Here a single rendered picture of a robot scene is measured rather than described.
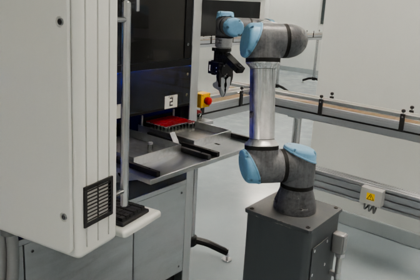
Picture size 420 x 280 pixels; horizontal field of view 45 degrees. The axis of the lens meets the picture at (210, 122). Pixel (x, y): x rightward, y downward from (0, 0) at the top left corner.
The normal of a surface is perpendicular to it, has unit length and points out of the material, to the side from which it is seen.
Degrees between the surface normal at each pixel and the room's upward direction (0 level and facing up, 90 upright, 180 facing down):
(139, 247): 90
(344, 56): 90
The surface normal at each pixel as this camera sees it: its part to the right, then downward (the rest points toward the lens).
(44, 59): -0.48, 0.19
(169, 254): 0.77, 0.19
